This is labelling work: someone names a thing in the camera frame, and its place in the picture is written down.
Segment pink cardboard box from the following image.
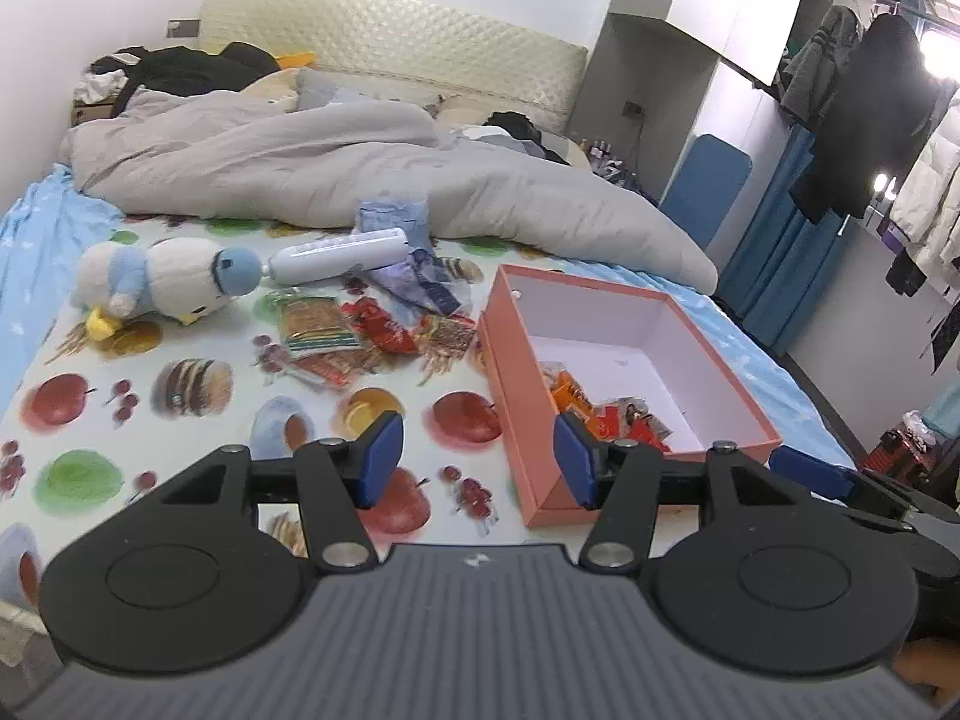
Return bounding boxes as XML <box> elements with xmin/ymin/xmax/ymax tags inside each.
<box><xmin>476</xmin><ymin>264</ymin><xmax>783</xmax><ymax>530</ymax></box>

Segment black clothes pile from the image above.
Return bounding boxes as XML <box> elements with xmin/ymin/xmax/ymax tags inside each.
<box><xmin>111</xmin><ymin>41</ymin><xmax>280</xmax><ymax>97</ymax></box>

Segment blue curtain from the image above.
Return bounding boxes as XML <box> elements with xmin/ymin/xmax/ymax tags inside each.
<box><xmin>716</xmin><ymin>124</ymin><xmax>854</xmax><ymax>352</ymax></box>

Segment red suitcase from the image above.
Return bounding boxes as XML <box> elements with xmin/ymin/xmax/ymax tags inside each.
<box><xmin>862</xmin><ymin>426</ymin><xmax>942</xmax><ymax>482</ymax></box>

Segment white spray bottle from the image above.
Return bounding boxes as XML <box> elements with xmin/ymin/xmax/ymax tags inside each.
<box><xmin>262</xmin><ymin>228</ymin><xmax>410</xmax><ymax>287</ymax></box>

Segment white puffer jacket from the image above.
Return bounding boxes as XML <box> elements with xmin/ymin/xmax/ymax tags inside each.
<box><xmin>889</xmin><ymin>88</ymin><xmax>960</xmax><ymax>272</ymax></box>

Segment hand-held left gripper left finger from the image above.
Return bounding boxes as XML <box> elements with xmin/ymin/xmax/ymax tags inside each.
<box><xmin>154</xmin><ymin>411</ymin><xmax>406</xmax><ymax>572</ymax></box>

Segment cream quilted headboard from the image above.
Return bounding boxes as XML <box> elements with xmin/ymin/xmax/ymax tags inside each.
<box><xmin>201</xmin><ymin>0</ymin><xmax>590</xmax><ymax>104</ymax></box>

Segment black hanging coat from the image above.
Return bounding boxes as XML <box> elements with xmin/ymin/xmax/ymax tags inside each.
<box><xmin>790</xmin><ymin>13</ymin><xmax>940</xmax><ymax>224</ymax></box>

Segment fruit printed mat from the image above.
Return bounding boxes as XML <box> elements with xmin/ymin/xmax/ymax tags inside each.
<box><xmin>0</xmin><ymin>210</ymin><xmax>578</xmax><ymax>620</ymax></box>

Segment person's right hand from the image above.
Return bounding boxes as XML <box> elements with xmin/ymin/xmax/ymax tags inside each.
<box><xmin>892</xmin><ymin>636</ymin><xmax>960</xmax><ymax>707</ymax></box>

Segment brown striped snack packet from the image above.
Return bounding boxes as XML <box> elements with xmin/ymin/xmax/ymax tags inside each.
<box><xmin>415</xmin><ymin>313</ymin><xmax>479</xmax><ymax>367</ymax></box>

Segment black garment on pillow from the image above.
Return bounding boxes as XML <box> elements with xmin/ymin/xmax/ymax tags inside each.
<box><xmin>484</xmin><ymin>111</ymin><xmax>545</xmax><ymax>145</ymax></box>

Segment grey duvet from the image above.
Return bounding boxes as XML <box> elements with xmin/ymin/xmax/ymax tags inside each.
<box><xmin>64</xmin><ymin>86</ymin><xmax>719</xmax><ymax>293</ymax></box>

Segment small orange red snack packet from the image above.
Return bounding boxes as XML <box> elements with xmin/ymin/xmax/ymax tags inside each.
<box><xmin>292</xmin><ymin>351</ymin><xmax>380</xmax><ymax>389</ymax></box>

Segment small bottles on nightstand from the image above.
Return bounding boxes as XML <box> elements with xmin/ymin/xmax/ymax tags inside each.
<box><xmin>576</xmin><ymin>135</ymin><xmax>625</xmax><ymax>167</ymax></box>

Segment blue padded panel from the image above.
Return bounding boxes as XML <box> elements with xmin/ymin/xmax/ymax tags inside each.
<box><xmin>660</xmin><ymin>133</ymin><xmax>754</xmax><ymax>250</ymax></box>

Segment white crumpled clothes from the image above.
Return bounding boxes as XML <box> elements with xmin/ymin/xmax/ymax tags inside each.
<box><xmin>75</xmin><ymin>66</ymin><xmax>130</xmax><ymax>104</ymax></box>

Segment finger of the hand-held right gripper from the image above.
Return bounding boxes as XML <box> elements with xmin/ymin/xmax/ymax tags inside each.
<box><xmin>769</xmin><ymin>445</ymin><xmax>917</xmax><ymax>533</ymax></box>

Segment cream pillow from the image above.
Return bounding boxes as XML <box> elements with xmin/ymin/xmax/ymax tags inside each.
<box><xmin>246</xmin><ymin>71</ymin><xmax>302</xmax><ymax>115</ymax></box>

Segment blue grey pillow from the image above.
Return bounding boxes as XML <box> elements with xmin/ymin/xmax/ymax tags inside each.
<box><xmin>296</xmin><ymin>67</ymin><xmax>365</xmax><ymax>112</ymax></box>

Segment grey striped jacket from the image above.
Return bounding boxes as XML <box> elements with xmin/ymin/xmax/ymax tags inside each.
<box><xmin>780</xmin><ymin>5</ymin><xmax>863</xmax><ymax>122</ymax></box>

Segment blue plastic packets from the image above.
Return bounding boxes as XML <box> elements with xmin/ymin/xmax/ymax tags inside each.
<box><xmin>360</xmin><ymin>247</ymin><xmax>475</xmax><ymax>316</ymax></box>

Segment grey wardrobe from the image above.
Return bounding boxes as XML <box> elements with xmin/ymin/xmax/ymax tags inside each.
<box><xmin>568</xmin><ymin>0</ymin><xmax>817</xmax><ymax>205</ymax></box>

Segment penguin plush toy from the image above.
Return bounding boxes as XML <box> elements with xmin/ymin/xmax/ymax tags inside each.
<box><xmin>71</xmin><ymin>236</ymin><xmax>265</xmax><ymax>340</ymax></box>

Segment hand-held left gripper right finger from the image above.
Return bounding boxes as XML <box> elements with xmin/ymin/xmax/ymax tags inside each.
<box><xmin>553</xmin><ymin>412</ymin><xmax>809</xmax><ymax>571</ymax></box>

